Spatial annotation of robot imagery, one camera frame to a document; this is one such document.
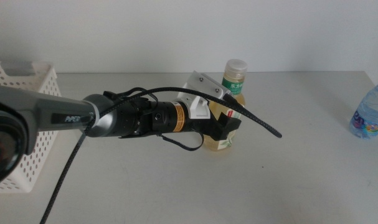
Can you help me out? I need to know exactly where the white perforated plastic basket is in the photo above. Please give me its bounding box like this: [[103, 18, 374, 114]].
[[0, 60, 62, 194]]

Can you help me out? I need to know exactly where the yellow tea bottle white cap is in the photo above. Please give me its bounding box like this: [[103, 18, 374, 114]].
[[202, 58, 248, 152]]

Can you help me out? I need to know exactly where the clear water bottle blue cap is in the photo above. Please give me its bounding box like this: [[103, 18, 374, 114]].
[[349, 73, 378, 139]]

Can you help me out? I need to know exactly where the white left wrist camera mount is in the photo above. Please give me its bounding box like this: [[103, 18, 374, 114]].
[[177, 70, 234, 120]]

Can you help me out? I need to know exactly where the thin black left gripper cable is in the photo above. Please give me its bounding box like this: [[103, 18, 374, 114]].
[[159, 130, 206, 152]]

